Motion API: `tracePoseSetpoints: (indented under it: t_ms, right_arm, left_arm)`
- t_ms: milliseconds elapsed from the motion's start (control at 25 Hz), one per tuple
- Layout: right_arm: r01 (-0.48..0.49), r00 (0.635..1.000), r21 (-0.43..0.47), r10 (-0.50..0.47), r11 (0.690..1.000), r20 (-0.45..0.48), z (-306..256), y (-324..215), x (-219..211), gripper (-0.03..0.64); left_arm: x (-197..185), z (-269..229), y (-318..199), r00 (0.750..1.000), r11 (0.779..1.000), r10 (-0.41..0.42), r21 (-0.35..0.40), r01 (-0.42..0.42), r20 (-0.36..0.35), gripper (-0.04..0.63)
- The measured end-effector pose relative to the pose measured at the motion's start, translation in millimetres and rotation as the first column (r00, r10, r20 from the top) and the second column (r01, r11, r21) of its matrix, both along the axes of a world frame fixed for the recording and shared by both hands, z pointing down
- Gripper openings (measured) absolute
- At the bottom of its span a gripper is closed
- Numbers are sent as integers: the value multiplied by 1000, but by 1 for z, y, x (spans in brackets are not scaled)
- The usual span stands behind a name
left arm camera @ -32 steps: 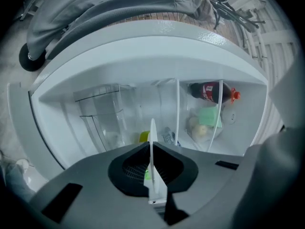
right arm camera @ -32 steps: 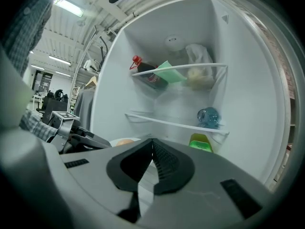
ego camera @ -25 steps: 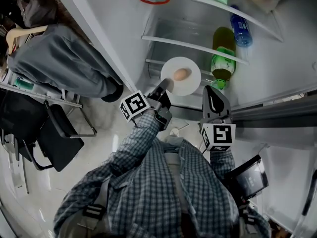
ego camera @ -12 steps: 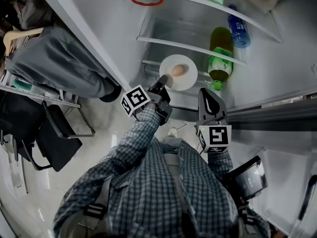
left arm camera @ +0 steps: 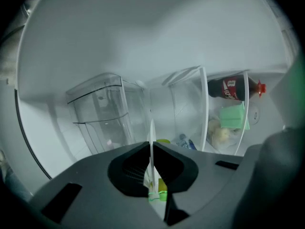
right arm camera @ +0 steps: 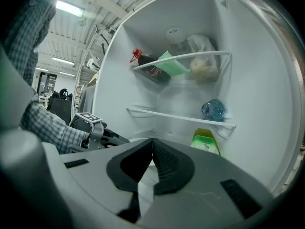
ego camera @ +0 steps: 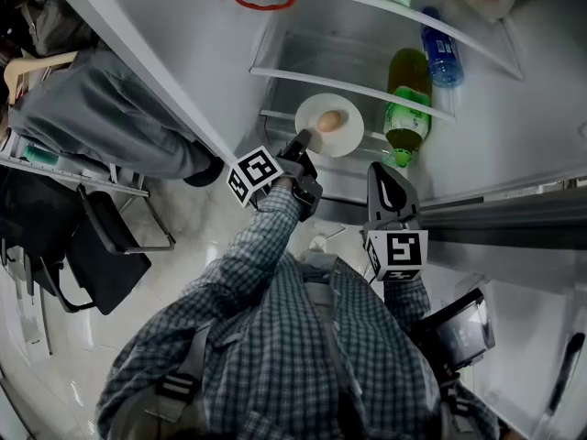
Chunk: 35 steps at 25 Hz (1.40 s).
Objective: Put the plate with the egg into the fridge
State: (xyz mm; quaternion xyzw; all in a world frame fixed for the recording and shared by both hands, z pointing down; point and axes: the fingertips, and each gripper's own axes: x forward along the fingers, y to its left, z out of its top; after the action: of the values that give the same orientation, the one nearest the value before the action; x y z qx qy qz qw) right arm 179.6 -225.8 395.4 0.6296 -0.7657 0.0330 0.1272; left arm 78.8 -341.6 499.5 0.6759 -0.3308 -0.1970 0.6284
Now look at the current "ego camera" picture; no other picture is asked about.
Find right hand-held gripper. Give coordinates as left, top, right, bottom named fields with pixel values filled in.
left=361, top=162, right=430, bottom=282

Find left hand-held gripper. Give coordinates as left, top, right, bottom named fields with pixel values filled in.
left=227, top=128, right=324, bottom=223

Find brown egg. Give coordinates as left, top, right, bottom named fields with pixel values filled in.
left=316, top=110, right=344, bottom=133

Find white round plate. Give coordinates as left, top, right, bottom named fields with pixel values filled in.
left=294, top=93, right=366, bottom=159

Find white refrigerator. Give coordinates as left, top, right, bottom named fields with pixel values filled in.
left=43, top=0, right=587, bottom=440

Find person's right forearm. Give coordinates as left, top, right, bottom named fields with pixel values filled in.
left=380, top=275, right=432, bottom=329

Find person's left forearm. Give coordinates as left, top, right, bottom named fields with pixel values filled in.
left=183, top=185, right=304, bottom=320

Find clear fridge door shelf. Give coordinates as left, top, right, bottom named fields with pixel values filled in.
left=249, top=64, right=458, bottom=123

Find green plastic drink bottle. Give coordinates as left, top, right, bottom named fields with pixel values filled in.
left=382, top=48, right=433, bottom=169

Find blue plastic water bottle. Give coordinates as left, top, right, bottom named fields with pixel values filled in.
left=420, top=6, right=464, bottom=87

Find black tablet screen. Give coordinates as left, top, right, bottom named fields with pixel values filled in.
left=415, top=287, right=496, bottom=373

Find person's plaid shirt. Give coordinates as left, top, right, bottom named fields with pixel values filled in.
left=95, top=249, right=501, bottom=440

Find grey metal rack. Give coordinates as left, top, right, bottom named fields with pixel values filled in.
left=0, top=144, right=150, bottom=199

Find black office chair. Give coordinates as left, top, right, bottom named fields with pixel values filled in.
left=0, top=167, right=178, bottom=315

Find teal plastic bottle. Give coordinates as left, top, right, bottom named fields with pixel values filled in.
left=22, top=144, right=61, bottom=168

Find white drawer boxes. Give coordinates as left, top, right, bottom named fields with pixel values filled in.
left=8, top=254, right=54, bottom=357

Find grey shoulder strap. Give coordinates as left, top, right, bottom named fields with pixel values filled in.
left=155, top=318, right=205, bottom=412
left=438, top=373, right=473, bottom=430

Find black bar handle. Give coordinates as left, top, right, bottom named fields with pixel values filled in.
left=548, top=332, right=586, bottom=416

